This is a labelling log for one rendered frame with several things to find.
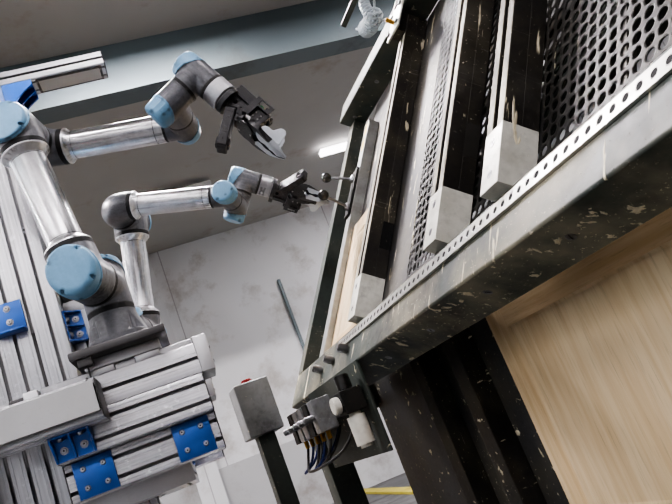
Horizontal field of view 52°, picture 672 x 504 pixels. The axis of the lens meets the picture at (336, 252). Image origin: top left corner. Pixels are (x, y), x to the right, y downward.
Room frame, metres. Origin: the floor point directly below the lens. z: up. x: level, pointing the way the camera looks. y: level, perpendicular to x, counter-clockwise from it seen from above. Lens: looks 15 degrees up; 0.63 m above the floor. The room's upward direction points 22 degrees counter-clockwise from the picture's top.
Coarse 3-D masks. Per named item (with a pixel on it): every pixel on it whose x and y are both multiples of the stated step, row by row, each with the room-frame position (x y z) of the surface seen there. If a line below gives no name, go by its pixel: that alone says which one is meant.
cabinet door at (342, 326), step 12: (360, 228) 2.20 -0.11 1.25; (360, 240) 2.18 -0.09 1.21; (348, 264) 2.25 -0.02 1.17; (348, 276) 2.21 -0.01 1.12; (348, 288) 2.18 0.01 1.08; (348, 300) 2.14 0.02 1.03; (348, 312) 2.10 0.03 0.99; (336, 324) 2.21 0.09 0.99; (348, 324) 2.07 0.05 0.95; (336, 336) 2.17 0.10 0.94
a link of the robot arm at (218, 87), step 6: (216, 78) 1.49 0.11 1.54; (222, 78) 1.50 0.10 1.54; (210, 84) 1.49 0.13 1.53; (216, 84) 1.49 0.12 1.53; (222, 84) 1.49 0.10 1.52; (228, 84) 1.50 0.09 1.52; (210, 90) 1.49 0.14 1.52; (216, 90) 1.49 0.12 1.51; (222, 90) 1.49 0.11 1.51; (204, 96) 1.51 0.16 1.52; (210, 96) 1.50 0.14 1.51; (216, 96) 1.49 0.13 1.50; (210, 102) 1.51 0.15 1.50; (216, 102) 1.50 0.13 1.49
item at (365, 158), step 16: (368, 128) 2.39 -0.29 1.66; (368, 144) 2.38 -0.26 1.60; (368, 160) 2.37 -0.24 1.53; (368, 176) 2.36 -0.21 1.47; (352, 208) 2.32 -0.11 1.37; (352, 224) 2.31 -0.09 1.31; (336, 272) 2.30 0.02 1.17; (336, 288) 2.25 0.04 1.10; (336, 304) 2.24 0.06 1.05; (320, 352) 2.24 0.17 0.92
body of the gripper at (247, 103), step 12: (228, 96) 1.50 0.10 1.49; (240, 96) 1.52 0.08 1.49; (252, 96) 1.53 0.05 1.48; (216, 108) 1.52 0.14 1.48; (240, 108) 1.52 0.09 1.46; (252, 108) 1.51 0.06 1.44; (240, 120) 1.50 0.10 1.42; (252, 120) 1.50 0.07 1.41; (264, 120) 1.52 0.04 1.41; (240, 132) 1.56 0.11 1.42; (252, 132) 1.52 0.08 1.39
